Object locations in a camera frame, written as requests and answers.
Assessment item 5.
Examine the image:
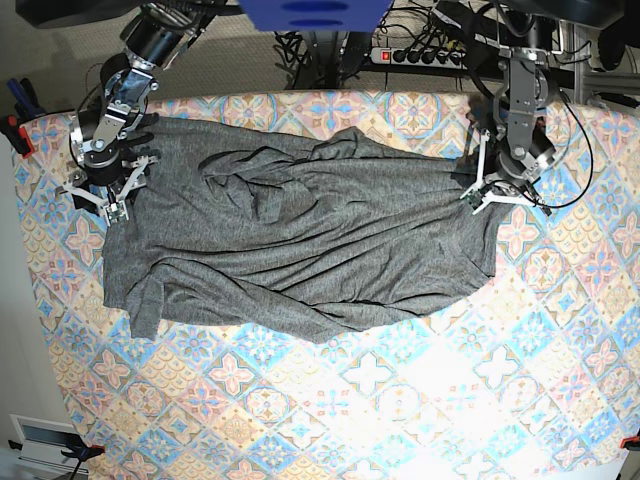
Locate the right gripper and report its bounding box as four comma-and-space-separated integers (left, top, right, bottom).
60, 110, 159, 225

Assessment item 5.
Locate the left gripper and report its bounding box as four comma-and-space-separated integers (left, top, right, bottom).
461, 105, 556, 216

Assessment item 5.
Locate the grey t-shirt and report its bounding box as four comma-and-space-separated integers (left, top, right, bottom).
102, 118, 509, 343

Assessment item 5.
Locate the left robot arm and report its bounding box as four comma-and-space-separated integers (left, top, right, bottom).
461, 1, 624, 215

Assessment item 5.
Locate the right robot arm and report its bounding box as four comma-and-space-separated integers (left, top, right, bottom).
56, 1, 238, 225

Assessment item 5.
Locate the red black clamp left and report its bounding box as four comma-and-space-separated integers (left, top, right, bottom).
1, 78, 40, 158

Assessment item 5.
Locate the power strip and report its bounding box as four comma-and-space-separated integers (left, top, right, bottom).
369, 47, 465, 70

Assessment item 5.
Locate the patterned tablecloth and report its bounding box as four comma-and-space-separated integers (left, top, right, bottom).
13, 104, 639, 479

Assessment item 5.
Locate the red clamp bottom left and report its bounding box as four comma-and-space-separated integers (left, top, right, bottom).
61, 445, 105, 464

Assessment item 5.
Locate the red clamp bottom right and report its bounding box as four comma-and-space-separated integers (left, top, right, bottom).
620, 433, 640, 452

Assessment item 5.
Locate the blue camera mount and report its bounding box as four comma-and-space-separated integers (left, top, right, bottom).
238, 0, 392, 32

